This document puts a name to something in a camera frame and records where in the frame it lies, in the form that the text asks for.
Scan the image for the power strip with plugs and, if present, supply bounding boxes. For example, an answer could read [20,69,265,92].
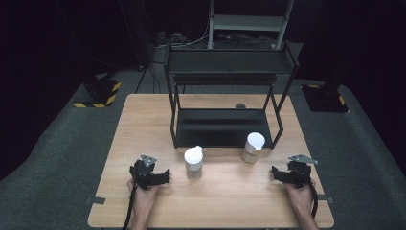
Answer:
[154,30,187,50]

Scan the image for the tangle of dark cables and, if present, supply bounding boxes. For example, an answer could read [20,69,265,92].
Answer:
[216,32,276,46]

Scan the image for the grey metal stand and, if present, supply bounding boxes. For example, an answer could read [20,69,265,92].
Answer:
[207,0,295,51]

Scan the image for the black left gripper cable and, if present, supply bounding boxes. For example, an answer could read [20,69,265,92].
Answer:
[122,182,138,230]

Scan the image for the person's left hand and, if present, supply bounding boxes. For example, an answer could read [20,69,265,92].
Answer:
[126,179,160,212]

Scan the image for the seasoning jar with spouted lid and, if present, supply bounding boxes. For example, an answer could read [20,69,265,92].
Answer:
[184,145,204,180]

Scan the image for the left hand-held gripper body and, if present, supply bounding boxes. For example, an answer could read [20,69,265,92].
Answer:
[128,153,161,191]

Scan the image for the white cable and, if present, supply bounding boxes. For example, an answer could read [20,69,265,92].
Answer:
[176,18,211,48]

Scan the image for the black two-tier metal rack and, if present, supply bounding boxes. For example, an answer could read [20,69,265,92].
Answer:
[163,40,301,150]

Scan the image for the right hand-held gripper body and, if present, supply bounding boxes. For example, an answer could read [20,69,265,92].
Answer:
[285,154,319,189]

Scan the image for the striped black stand base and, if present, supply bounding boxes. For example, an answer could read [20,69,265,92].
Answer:
[301,83,350,113]
[72,75,123,109]

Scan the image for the seasoning jar with white lid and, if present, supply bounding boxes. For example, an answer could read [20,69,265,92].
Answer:
[241,131,266,165]

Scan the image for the black floor cables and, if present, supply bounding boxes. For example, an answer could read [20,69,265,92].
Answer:
[134,62,162,94]

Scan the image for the grey tape piece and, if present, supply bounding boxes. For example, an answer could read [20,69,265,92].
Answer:
[85,195,106,205]
[317,194,335,205]

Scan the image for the person's right hand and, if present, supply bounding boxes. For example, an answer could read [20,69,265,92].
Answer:
[283,180,315,212]

